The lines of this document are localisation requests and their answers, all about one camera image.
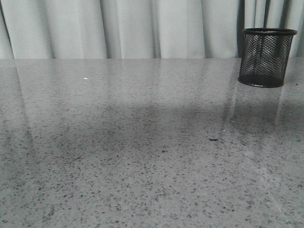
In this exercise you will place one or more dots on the black mesh pen bucket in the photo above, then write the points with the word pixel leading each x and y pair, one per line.
pixel 265 56

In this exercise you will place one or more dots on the light grey curtain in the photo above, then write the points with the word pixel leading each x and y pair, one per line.
pixel 46 29

